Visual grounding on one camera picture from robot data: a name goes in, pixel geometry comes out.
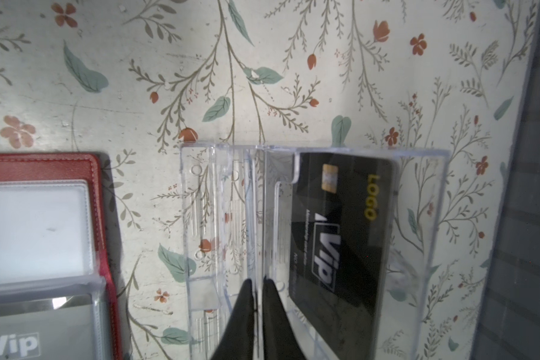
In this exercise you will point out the silver vip card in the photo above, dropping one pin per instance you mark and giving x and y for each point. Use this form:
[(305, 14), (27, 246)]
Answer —
[(50, 328)]

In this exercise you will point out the black vip card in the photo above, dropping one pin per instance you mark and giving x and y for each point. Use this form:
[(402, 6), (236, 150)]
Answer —
[(340, 225)]

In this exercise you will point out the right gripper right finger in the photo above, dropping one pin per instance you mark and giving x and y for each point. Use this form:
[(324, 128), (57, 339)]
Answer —
[(279, 341)]

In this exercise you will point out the red leather card holder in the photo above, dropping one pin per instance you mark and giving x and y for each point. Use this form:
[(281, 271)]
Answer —
[(52, 237)]

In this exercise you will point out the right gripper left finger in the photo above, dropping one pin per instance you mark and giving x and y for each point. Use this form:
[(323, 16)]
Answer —
[(238, 338)]

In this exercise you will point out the clear acrylic organizer tray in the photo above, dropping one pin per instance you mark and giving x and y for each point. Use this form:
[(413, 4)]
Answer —
[(237, 210)]

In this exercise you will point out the floral table mat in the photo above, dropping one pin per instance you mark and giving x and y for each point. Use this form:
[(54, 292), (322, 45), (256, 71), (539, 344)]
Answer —
[(135, 80)]

